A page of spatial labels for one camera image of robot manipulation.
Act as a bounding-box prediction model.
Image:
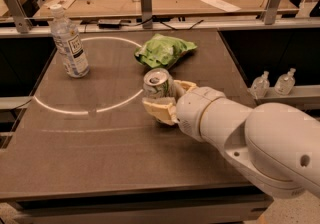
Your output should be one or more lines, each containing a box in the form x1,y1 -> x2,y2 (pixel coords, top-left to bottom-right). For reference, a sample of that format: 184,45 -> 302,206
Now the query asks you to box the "paper card on desk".
44,0 -> 75,10

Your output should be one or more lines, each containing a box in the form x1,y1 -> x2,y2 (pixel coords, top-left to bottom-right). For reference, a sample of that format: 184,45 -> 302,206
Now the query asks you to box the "black power adapter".
98,19 -> 121,29

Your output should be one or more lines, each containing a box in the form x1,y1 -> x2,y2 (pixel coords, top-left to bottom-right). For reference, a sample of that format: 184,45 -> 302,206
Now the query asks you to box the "clear plastic water bottle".
50,4 -> 89,78

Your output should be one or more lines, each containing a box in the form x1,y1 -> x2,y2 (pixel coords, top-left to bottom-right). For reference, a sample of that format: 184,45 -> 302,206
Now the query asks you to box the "small clear sanitizer bottle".
250,71 -> 270,99

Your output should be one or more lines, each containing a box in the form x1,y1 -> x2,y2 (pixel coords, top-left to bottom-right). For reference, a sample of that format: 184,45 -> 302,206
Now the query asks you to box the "green rice chip bag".
134,34 -> 197,69

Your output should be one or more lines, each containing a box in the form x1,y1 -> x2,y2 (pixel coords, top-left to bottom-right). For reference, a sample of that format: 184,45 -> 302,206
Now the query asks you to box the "black cable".
119,16 -> 205,31

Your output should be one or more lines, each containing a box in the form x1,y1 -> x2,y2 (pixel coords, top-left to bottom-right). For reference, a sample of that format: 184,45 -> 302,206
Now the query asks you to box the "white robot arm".
143,78 -> 320,198

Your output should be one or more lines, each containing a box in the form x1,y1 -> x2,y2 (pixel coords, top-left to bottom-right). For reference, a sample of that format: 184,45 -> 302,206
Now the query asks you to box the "middle metal bracket post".
140,0 -> 153,29

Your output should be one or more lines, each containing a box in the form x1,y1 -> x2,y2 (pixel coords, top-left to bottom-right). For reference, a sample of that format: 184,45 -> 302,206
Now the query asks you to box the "metal bracket post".
140,0 -> 153,29
262,0 -> 281,25
4,0 -> 32,33

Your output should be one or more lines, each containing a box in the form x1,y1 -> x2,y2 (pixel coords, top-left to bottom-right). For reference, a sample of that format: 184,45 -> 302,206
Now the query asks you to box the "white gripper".
142,80 -> 226,142

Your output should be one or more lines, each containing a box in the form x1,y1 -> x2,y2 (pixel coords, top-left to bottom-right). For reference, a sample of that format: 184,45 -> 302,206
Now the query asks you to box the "right metal bracket post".
262,0 -> 281,25

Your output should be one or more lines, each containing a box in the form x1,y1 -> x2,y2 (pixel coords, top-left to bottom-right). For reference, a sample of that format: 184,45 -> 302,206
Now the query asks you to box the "left metal bracket post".
4,0 -> 32,33

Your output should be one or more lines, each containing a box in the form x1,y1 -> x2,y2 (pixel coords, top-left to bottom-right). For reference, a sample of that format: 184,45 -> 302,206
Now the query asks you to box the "7up soda can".
143,68 -> 176,99

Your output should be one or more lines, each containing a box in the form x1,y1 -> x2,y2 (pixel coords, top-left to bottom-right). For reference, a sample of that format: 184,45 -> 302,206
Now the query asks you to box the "small white paper slip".
202,0 -> 240,12

